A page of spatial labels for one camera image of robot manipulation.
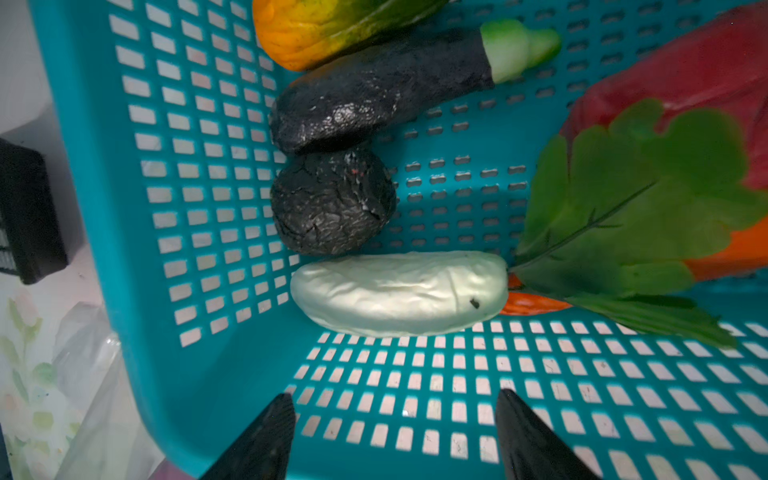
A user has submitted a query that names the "red toy pepper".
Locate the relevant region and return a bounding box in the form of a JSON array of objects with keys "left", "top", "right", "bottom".
[{"left": 561, "top": 1, "right": 767, "bottom": 190}]

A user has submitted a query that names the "orange toy carrot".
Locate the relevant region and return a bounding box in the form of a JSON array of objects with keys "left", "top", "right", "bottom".
[{"left": 501, "top": 217, "right": 767, "bottom": 316}]

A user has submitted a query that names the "orange green toy cucumber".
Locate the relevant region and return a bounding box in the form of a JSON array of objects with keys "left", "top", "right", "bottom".
[{"left": 252, "top": 0, "right": 448, "bottom": 72}]

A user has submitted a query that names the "black desk calculator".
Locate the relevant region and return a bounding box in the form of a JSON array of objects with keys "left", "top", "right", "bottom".
[{"left": 1, "top": 140, "right": 68, "bottom": 285}]

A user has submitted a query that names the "black toy avocado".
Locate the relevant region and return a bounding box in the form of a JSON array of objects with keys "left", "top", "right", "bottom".
[{"left": 270, "top": 148, "right": 397, "bottom": 257}]

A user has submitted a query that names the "teal plastic basket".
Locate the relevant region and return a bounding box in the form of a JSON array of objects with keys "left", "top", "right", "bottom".
[{"left": 30, "top": 1, "right": 767, "bottom": 479}]

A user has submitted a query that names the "green toy leaf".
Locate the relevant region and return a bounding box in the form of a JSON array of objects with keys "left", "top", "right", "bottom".
[{"left": 510, "top": 98, "right": 767, "bottom": 348}]

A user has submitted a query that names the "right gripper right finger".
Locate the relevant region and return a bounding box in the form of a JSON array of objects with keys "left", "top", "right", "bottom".
[{"left": 495, "top": 389, "right": 599, "bottom": 480}]

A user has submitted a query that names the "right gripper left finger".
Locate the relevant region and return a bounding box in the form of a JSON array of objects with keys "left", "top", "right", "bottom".
[{"left": 201, "top": 393, "right": 296, "bottom": 480}]

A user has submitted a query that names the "black toy eggplant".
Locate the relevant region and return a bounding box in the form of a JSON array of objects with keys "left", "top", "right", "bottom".
[{"left": 269, "top": 19, "right": 562, "bottom": 155}]

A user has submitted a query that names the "clear zip top bag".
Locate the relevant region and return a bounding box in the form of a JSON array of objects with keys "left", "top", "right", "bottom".
[{"left": 0, "top": 299, "right": 175, "bottom": 480}]

